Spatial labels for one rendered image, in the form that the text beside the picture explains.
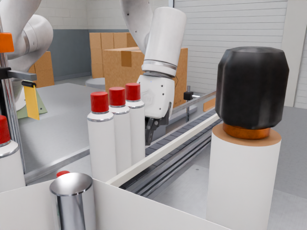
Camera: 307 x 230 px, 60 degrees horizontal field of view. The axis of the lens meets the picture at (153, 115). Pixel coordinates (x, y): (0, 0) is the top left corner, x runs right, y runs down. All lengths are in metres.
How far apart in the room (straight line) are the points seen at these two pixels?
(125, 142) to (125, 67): 0.55
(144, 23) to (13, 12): 0.40
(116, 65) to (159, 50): 0.48
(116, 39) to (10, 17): 3.44
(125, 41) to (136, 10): 3.47
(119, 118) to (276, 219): 0.34
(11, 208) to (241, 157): 0.25
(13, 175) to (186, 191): 0.33
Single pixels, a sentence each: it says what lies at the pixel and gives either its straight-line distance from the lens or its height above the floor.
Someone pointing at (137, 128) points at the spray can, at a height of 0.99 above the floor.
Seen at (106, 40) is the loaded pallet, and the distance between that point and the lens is 4.46.
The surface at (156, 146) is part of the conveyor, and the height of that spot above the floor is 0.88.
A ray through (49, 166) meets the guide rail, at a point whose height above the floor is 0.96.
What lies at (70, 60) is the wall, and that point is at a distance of 7.10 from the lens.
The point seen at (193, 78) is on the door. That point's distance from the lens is 5.37.
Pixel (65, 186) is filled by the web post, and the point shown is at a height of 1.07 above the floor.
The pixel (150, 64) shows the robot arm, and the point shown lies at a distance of 0.64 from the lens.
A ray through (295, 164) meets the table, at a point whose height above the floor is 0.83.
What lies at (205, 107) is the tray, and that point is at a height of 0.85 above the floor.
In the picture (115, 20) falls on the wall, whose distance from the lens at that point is 6.66.
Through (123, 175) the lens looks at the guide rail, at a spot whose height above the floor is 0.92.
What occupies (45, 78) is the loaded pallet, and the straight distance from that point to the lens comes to 4.17.
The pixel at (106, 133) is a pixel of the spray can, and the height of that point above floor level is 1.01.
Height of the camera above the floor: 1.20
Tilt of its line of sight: 18 degrees down
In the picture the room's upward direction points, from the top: straight up
